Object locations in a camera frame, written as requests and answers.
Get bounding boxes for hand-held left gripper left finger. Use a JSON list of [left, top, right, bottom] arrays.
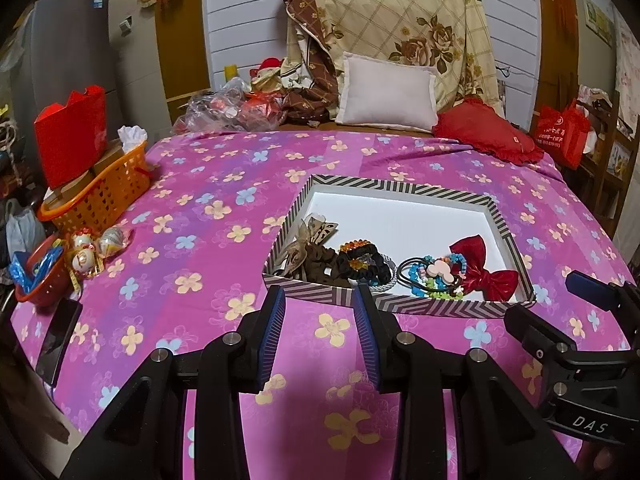
[[60, 285, 288, 480]]

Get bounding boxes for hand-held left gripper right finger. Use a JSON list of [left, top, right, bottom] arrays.
[[350, 285, 586, 480]]

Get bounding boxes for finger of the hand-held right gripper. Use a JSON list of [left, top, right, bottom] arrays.
[[565, 269, 640, 313], [502, 303, 597, 377]]

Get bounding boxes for black white woven bracelet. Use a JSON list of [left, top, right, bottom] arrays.
[[369, 255, 402, 294]]

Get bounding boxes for black scrunchie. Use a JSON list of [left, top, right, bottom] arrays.
[[332, 242, 396, 287]]

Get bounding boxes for colourful flower bead bracelet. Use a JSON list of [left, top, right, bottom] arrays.
[[406, 255, 452, 302]]

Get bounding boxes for black white striped box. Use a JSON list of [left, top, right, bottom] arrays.
[[261, 175, 538, 321]]

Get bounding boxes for orange multicolour crystal bead bracelet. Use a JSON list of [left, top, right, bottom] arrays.
[[338, 242, 374, 271]]

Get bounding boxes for colourful hair ties cluster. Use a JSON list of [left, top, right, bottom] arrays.
[[397, 257, 467, 299]]

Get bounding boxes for red satin bow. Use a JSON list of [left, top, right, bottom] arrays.
[[448, 234, 521, 302]]

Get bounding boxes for brown scrunchie with beige bow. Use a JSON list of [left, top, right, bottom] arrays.
[[279, 213, 346, 284]]

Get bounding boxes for wooden chair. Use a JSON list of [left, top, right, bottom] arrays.
[[574, 89, 640, 234]]

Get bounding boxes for pink floral bedsheet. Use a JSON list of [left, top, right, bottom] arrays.
[[10, 130, 637, 480]]

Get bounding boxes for red shopping bag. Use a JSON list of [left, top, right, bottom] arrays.
[[532, 99, 594, 170]]

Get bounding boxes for red ruffled cushion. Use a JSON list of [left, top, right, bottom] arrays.
[[432, 98, 545, 164]]

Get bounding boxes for black phone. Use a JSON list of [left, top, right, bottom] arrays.
[[35, 298, 84, 387]]

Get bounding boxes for orange plastic basket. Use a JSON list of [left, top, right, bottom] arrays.
[[37, 140, 151, 234]]

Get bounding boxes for floral curtain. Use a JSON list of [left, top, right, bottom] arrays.
[[614, 19, 640, 112]]

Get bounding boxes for red foil packets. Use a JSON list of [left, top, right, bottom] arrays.
[[239, 94, 289, 129]]

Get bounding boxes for red plastic colander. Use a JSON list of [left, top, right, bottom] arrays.
[[14, 232, 71, 307]]

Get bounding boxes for clear plastic bag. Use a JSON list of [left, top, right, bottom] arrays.
[[174, 79, 254, 134]]

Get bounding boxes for brown cardboard box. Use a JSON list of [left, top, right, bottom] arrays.
[[44, 174, 97, 207], [92, 142, 127, 174]]

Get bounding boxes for white tissue paper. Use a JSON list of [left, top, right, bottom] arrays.
[[117, 124, 150, 153]]

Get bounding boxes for white pillow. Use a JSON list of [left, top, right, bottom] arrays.
[[333, 52, 439, 134]]

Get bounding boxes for santa doll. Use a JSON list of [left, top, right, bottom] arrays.
[[249, 57, 284, 94]]

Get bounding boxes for white plastic bag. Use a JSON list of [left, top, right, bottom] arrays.
[[4, 198, 46, 257]]

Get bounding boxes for red paper bag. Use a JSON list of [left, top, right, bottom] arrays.
[[33, 86, 109, 190]]

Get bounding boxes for brown patterned blanket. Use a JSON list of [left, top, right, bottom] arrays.
[[262, 0, 347, 122]]

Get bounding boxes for white slatted headboard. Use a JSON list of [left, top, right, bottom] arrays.
[[154, 0, 576, 137]]

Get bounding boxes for cream floral quilt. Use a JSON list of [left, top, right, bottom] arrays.
[[262, 0, 506, 117]]

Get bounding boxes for grey refrigerator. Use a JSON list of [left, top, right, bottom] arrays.
[[7, 0, 127, 137]]

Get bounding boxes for framed wall picture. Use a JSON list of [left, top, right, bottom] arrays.
[[582, 0, 615, 49]]

